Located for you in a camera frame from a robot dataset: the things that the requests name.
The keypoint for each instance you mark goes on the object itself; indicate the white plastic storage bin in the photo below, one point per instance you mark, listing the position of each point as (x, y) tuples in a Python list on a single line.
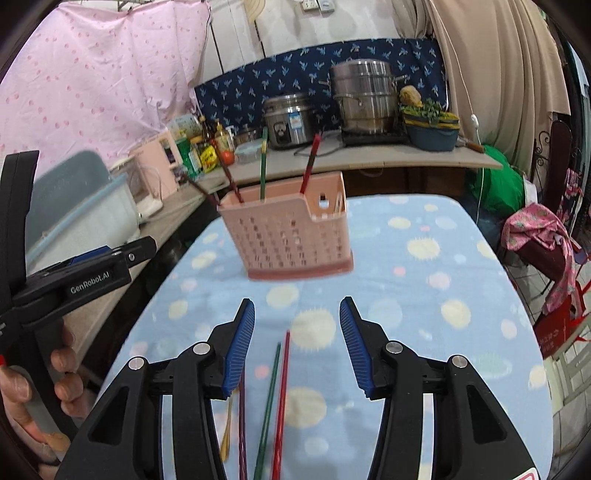
[(77, 207)]

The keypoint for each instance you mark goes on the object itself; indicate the blue bowl with vegetables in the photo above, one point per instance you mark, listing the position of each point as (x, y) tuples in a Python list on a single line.
[(430, 127)]

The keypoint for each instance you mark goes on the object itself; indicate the stainless steel rice cooker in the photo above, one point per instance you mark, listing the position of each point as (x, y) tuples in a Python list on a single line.
[(290, 121)]

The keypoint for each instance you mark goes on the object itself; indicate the maroon chopstick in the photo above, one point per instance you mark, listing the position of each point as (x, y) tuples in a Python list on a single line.
[(241, 430), (227, 173), (201, 190)]

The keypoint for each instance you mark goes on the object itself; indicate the clear food container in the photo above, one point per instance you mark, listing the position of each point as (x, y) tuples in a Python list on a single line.
[(249, 152)]

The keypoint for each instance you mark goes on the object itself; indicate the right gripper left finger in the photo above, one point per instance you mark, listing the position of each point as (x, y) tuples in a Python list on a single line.
[(121, 437)]

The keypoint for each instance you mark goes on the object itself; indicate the green chopstick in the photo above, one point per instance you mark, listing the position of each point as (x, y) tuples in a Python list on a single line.
[(264, 433), (263, 159)]

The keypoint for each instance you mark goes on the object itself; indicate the navy floral cloth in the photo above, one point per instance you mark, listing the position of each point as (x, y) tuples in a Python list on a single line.
[(236, 98)]

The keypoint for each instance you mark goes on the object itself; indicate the blue planet-print tablecloth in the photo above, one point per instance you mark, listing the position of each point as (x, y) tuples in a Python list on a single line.
[(424, 281)]

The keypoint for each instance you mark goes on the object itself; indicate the small lidded pot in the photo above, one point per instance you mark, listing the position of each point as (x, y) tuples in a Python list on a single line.
[(246, 135)]

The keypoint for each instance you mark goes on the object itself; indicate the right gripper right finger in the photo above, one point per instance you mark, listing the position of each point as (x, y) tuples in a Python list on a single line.
[(474, 437)]

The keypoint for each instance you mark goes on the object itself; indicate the person's left hand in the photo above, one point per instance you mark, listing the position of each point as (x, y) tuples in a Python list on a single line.
[(26, 410)]

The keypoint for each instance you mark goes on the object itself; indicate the gold flower spoon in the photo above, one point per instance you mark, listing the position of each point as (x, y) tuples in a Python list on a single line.
[(225, 440)]

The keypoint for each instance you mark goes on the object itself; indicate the yellow oil bottle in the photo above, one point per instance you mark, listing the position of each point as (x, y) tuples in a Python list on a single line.
[(222, 138)]

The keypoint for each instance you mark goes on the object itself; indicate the green bag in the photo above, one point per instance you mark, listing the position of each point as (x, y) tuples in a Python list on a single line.
[(500, 191)]

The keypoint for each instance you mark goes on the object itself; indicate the pink perforated utensil basket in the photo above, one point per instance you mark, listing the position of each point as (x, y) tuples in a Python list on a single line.
[(290, 234)]

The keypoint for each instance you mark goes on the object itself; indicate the stainless steel steamer pot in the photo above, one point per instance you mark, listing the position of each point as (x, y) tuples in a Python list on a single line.
[(366, 91)]

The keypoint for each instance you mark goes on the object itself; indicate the beige curtain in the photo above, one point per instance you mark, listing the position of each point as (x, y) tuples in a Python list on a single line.
[(504, 70)]

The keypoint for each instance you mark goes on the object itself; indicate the pink floral garment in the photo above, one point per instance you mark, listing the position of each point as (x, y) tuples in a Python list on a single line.
[(540, 239)]

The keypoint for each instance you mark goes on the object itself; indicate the red tomato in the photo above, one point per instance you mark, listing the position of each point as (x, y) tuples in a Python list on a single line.
[(227, 157)]

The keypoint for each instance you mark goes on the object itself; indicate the black induction cooker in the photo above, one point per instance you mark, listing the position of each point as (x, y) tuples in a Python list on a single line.
[(353, 139)]

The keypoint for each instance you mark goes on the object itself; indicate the yellow snack packet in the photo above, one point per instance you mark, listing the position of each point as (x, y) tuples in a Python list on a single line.
[(207, 157)]

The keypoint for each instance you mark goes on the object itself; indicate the red chopstick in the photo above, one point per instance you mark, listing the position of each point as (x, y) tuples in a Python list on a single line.
[(310, 164), (281, 411)]

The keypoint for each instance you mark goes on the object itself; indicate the pink electric kettle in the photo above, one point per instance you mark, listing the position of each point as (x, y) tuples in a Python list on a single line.
[(158, 157)]

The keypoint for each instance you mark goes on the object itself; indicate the pink floral curtain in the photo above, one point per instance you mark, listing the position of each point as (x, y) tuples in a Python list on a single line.
[(99, 80)]

